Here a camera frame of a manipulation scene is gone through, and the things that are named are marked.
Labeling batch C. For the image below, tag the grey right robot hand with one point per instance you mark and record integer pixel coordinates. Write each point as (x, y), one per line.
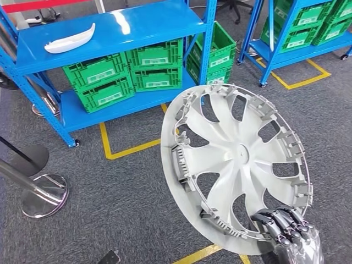
(297, 244)

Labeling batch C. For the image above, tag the silver wheel cover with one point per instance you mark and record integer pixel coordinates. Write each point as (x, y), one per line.
(242, 155)

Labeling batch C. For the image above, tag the blue metal shelf rack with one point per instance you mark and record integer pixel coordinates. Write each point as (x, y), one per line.
(109, 29)
(288, 54)

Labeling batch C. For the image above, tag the white plastic trim part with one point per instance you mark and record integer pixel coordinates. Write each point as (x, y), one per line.
(69, 42)

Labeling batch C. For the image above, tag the chrome stanchion base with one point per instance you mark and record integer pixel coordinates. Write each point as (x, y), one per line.
(251, 51)

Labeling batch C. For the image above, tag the black office chair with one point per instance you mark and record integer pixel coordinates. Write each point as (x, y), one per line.
(236, 12)

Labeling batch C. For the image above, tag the chrome stanchion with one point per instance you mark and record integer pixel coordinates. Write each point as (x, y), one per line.
(47, 196)
(47, 104)

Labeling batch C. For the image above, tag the black router with antennas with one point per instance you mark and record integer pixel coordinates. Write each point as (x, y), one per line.
(49, 14)

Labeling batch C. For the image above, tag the white power strip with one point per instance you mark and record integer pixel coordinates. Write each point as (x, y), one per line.
(32, 20)

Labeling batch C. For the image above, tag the red barrier belt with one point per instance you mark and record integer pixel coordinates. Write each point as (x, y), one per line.
(32, 5)

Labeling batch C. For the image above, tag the grey robot bracket plate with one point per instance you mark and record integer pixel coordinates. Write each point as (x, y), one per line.
(109, 258)

